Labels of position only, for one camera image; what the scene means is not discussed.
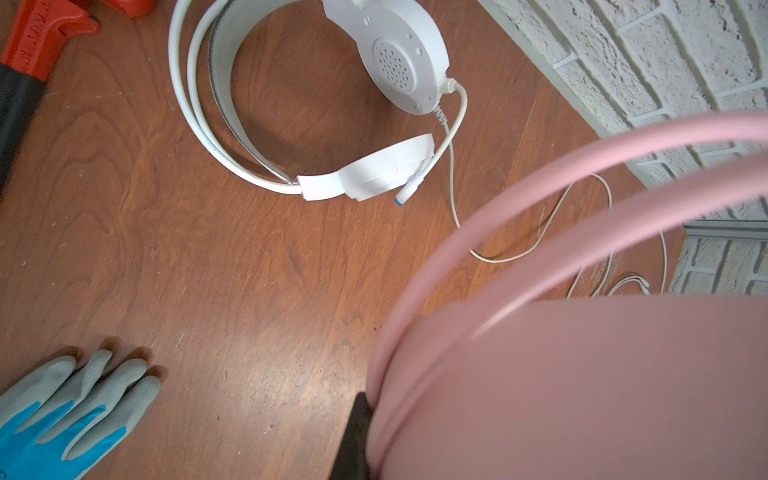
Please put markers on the pink headphones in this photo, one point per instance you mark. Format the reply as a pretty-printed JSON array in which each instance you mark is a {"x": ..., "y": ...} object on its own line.
[{"x": 507, "y": 385}]

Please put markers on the red pipe wrench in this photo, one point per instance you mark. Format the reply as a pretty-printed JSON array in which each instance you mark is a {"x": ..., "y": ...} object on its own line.
[{"x": 39, "y": 33}]

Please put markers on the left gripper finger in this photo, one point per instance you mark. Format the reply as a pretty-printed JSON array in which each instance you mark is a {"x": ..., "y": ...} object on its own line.
[{"x": 351, "y": 462}]

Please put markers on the blue grey work glove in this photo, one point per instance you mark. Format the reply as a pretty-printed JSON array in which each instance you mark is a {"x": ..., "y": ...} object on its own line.
[{"x": 59, "y": 421}]

